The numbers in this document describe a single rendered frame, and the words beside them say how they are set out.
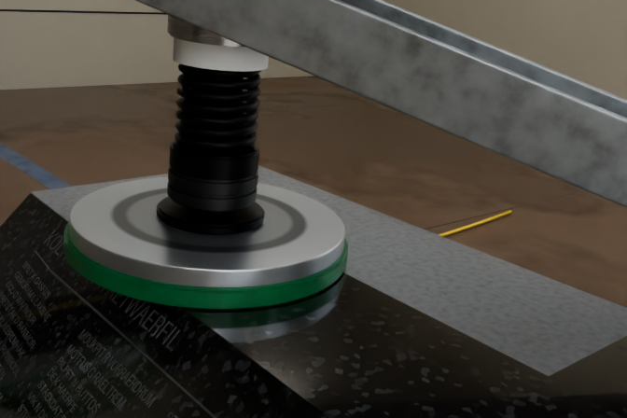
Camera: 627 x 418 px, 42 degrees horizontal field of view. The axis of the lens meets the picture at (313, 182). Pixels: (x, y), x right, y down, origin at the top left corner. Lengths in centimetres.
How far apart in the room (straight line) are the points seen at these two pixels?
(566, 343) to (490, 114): 17
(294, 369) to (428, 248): 25
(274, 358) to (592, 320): 25
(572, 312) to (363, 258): 16
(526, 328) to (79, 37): 519
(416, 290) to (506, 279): 9
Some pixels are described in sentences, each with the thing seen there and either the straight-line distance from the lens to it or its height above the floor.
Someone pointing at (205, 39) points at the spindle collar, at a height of 101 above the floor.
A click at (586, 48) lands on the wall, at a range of 603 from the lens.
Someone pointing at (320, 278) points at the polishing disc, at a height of 86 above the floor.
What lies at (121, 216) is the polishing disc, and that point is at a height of 87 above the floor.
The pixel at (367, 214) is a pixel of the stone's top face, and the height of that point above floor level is 85.
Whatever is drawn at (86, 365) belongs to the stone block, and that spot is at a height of 80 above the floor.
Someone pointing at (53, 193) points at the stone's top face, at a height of 85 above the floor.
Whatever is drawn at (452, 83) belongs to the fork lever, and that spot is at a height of 101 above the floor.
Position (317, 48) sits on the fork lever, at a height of 102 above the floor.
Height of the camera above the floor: 109
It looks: 17 degrees down
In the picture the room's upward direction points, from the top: 6 degrees clockwise
